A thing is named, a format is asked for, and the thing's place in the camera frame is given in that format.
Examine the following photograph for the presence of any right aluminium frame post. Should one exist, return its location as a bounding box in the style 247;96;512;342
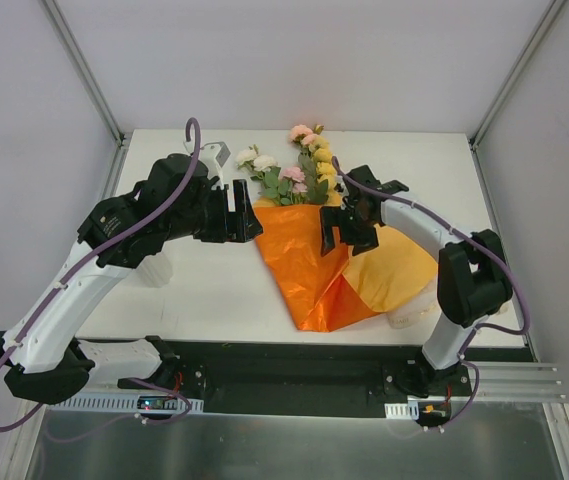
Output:
469;0;569;152

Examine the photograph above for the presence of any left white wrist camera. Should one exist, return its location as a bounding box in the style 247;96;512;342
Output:
199;141;230;189

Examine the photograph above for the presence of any aluminium frame post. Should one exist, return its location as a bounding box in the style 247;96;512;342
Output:
469;0;569;152
38;0;131;147

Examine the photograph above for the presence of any white cable duct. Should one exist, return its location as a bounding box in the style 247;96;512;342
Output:
384;401;419;421
51;393;204;415

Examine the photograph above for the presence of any left aluminium frame post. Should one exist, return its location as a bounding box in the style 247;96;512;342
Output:
38;0;131;147

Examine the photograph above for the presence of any right white cable duct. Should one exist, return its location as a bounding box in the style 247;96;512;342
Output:
384;401;419;421

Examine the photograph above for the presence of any orange wrapping paper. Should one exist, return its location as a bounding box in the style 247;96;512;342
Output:
254;198;437;333

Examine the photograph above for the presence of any cream printed ribbon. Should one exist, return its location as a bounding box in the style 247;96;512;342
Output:
387;279;510;331

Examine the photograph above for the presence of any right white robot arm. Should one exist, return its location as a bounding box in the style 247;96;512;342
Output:
320;165;514;398

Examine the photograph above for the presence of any left white cable duct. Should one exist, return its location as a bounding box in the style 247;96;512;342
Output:
51;393;204;415

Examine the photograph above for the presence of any artificial flower bouquet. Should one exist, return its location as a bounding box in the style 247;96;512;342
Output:
235;124;343;207

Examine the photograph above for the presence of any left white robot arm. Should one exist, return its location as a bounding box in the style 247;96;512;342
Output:
0;153;263;405

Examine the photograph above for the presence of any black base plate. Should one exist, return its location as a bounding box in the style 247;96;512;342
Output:
116;341;476;416

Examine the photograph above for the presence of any white ceramic vase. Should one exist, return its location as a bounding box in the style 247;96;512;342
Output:
137;251;173;288

